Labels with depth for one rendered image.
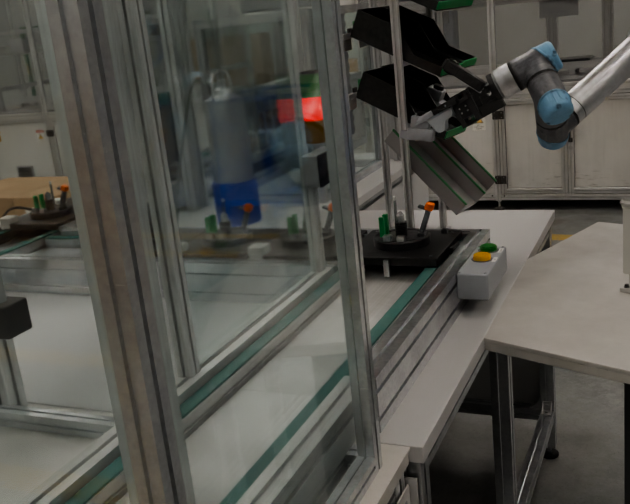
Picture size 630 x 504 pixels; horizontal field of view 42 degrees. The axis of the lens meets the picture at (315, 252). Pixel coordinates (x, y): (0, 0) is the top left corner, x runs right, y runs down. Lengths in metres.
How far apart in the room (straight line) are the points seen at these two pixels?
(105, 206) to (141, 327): 0.11
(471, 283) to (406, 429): 0.52
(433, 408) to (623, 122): 4.69
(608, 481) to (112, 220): 2.40
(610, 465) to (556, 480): 0.20
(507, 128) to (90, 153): 5.53
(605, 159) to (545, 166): 0.41
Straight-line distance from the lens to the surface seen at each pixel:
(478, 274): 1.82
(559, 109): 1.96
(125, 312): 0.71
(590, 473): 2.94
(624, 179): 6.09
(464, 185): 2.32
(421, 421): 1.43
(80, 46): 0.67
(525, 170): 6.16
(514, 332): 1.77
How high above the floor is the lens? 1.54
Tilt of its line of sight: 16 degrees down
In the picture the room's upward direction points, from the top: 6 degrees counter-clockwise
